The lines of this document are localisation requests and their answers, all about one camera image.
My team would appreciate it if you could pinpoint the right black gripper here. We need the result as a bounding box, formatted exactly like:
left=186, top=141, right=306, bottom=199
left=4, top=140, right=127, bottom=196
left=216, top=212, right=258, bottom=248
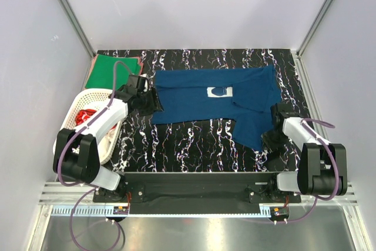
left=260, top=129, right=291, bottom=152

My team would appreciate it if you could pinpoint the blue t shirt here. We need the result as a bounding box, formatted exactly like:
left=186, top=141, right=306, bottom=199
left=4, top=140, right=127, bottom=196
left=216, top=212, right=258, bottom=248
left=152, top=65, right=281, bottom=151

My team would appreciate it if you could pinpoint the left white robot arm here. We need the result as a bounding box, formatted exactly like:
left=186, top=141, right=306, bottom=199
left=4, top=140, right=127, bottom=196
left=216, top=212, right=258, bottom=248
left=53, top=75, right=163, bottom=202

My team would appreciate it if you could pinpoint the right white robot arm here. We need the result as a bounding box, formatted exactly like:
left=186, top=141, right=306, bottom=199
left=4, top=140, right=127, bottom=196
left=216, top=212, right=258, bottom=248
left=261, top=103, right=347, bottom=202

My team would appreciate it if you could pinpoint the white plastic laundry basket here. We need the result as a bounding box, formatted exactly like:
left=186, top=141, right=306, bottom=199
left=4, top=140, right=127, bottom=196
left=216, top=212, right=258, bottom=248
left=61, top=88, right=129, bottom=165

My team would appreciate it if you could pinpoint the folded green t shirt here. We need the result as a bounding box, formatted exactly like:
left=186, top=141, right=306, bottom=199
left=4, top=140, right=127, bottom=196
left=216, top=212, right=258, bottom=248
left=84, top=53, right=141, bottom=90

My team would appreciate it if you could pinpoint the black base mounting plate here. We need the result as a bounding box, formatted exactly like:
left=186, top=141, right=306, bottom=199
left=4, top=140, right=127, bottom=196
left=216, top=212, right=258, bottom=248
left=93, top=172, right=301, bottom=204

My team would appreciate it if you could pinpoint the red and white t shirt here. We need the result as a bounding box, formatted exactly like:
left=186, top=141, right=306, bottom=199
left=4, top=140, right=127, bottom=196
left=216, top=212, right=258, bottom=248
left=75, top=109, right=96, bottom=126

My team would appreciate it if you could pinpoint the right small electronics board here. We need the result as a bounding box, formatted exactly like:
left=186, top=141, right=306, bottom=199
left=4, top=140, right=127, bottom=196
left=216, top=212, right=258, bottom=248
left=271, top=206, right=290, bottom=216

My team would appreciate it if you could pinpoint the small electronics board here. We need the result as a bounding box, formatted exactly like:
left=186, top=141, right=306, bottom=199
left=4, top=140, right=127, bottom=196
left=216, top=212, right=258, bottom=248
left=271, top=206, right=290, bottom=216
left=113, top=206, right=129, bottom=215

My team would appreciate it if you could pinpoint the left small electronics board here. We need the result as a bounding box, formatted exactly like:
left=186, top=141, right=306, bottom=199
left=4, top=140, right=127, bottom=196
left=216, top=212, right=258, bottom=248
left=113, top=206, right=129, bottom=215

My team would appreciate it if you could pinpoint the white slotted cable duct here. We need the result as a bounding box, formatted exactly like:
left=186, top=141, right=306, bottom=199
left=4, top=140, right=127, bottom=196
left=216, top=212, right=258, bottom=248
left=52, top=205, right=271, bottom=218

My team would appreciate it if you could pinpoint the left aluminium frame post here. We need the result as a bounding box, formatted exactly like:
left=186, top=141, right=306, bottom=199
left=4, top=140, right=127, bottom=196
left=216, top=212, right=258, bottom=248
left=41, top=0, right=98, bottom=58

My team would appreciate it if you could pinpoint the aluminium frame post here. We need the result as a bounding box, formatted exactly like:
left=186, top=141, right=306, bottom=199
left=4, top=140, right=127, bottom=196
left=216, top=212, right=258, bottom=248
left=41, top=0, right=98, bottom=58
left=296, top=0, right=353, bottom=58

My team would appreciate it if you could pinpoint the right aluminium frame post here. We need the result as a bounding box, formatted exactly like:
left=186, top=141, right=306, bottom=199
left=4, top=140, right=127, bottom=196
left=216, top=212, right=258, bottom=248
left=296, top=0, right=353, bottom=58

